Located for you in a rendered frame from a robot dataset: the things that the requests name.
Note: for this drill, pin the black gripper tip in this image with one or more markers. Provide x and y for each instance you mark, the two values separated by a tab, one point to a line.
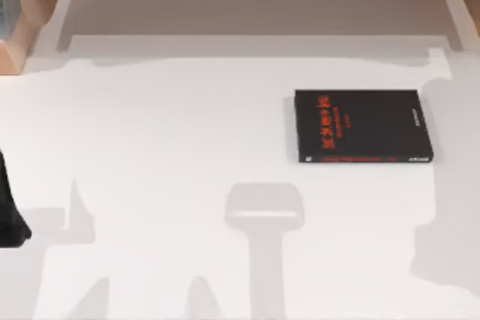
9	215

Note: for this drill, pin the black book with red lettering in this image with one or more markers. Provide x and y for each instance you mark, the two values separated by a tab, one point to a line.
360	125

